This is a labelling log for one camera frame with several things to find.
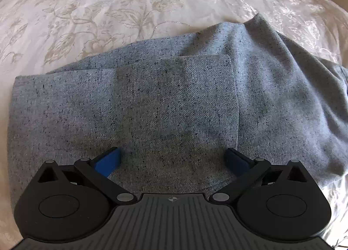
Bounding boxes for grey speckled pants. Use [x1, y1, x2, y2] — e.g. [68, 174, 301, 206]
[7, 13, 348, 212]

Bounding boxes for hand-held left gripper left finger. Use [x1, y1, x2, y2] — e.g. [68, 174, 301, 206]
[37, 147, 136, 205]

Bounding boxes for cream embroidered bedspread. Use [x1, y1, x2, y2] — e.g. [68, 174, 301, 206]
[0, 0, 348, 250]

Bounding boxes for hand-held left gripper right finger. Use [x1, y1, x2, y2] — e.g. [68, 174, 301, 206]
[209, 147, 313, 205]

